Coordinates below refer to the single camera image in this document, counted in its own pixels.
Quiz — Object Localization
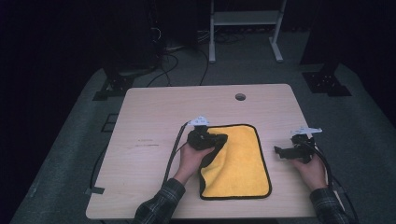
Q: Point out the grey floor tape strip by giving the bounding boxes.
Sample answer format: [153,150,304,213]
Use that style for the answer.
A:
[85,186,106,196]

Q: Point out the person's right hand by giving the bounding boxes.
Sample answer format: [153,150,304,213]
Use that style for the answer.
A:
[290,153,330,191]

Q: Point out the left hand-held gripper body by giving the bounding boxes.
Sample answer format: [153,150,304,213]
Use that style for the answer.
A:
[186,116,220,151]

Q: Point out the yellow and dark grey cloth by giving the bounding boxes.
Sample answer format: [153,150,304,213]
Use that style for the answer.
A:
[198,123,273,201]

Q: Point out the black cable beside table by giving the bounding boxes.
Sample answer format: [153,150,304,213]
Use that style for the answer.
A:
[89,147,108,190]
[330,175,360,224]

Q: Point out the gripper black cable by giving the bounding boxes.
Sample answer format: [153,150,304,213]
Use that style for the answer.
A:
[162,120,191,189]
[299,135,334,191]

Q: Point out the black floor cables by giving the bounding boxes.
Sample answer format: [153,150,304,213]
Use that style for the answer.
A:
[145,29,247,89]

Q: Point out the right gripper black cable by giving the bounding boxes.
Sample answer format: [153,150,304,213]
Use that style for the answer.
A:
[299,135,334,191]

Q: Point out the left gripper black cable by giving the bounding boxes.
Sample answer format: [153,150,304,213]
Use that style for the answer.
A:
[162,120,191,189]

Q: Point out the white metal frame stand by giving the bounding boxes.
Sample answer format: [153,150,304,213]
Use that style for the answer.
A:
[208,0,288,64]

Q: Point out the black floor tape rectangle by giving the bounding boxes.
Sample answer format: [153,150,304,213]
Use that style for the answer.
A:
[101,113,120,133]

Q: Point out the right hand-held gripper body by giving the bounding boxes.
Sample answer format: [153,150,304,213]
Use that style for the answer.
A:
[287,126,323,165]

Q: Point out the person's left hand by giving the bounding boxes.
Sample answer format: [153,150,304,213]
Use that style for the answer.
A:
[173,142,217,187]

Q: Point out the black stand base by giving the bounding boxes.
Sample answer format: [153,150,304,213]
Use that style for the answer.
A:
[92,67,157,102]
[300,61,353,98]

